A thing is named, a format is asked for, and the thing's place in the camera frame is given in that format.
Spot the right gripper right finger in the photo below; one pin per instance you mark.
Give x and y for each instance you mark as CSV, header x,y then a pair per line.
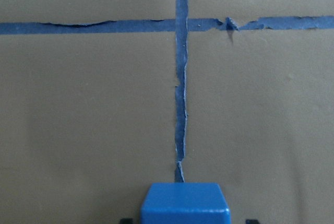
x,y
251,221

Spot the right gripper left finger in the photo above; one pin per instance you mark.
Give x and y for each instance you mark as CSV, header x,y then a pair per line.
x,y
125,221

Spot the blue block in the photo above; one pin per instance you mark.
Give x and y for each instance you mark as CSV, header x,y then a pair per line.
x,y
185,203

